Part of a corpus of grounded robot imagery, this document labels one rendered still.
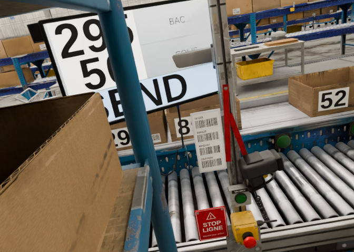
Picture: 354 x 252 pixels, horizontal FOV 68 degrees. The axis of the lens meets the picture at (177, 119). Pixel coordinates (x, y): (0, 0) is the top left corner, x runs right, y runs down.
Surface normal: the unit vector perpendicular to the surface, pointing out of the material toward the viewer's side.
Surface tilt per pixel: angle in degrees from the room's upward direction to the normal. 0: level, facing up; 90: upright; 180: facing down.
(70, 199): 91
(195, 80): 86
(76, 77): 86
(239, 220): 0
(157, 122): 90
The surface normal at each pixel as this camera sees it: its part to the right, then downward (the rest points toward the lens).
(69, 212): 0.99, -0.15
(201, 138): 0.04, 0.35
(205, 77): 0.36, 0.20
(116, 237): -0.17, -0.92
